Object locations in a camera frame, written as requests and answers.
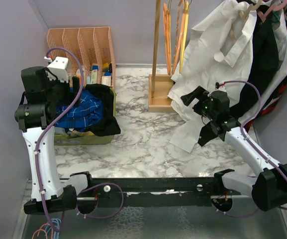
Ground pink plastic file organizer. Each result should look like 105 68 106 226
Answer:
47 27 116 89

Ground blue plaid shirt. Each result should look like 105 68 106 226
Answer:
55 89 103 132

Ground green laundry basket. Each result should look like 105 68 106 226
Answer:
54 87 116 145

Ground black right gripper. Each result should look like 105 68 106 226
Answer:
182 86 216 121

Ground black hanging garment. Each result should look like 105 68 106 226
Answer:
230 10 285 123

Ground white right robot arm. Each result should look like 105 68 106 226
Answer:
181 86 287 212

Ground orange wavy wire hanger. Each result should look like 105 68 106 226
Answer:
172 0 185 75

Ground black garment in basket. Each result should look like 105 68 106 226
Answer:
84 84 121 136

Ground orange plastic hanger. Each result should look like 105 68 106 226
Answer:
163 3 172 75

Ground yellow plastic hanger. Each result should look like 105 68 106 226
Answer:
179 1 190 74

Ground pink blue hangers pile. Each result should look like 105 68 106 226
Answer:
32 218 62 239

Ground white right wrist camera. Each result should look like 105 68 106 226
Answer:
215 82 226 92

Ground boxes in organizer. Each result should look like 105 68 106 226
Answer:
82 63 113 87

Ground white hanging shirt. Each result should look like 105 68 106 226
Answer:
168 0 286 152

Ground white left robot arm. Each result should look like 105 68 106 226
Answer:
14 66 94 215

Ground wooden hanger stand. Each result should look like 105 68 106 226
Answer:
148 0 175 113

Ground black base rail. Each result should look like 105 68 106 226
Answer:
77 177 239 211

